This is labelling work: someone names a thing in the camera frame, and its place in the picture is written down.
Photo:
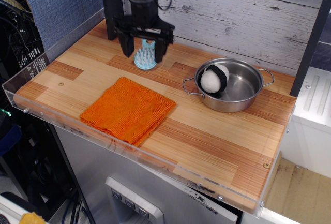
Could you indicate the stainless steel pot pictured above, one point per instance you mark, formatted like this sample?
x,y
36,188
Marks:
x,y
244,84

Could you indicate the dark grey right post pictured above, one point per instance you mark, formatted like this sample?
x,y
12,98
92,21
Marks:
x,y
310,48

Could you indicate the white block with ridges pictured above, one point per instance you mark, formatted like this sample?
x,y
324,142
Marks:
x,y
313,102

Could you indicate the white ball with black band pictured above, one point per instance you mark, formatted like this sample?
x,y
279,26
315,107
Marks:
x,y
214,80

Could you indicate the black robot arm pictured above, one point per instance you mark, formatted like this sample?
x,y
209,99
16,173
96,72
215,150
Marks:
x,y
144,22

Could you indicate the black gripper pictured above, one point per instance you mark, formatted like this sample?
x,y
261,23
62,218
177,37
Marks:
x,y
144,22

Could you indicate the grey cabinet with dispenser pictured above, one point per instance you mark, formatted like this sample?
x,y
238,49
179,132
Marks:
x,y
124,184

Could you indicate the light blue scrub brush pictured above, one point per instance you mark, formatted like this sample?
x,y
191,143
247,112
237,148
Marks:
x,y
144,58

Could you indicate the dark grey left post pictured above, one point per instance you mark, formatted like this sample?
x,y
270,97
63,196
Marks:
x,y
112,8

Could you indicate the orange folded cloth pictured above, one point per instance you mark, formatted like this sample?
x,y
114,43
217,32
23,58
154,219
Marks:
x,y
128,111

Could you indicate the dark grey post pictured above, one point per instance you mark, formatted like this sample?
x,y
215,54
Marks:
x,y
112,8
310,48

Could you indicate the black perforated crate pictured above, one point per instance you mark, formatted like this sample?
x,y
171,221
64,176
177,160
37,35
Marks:
x,y
21,45

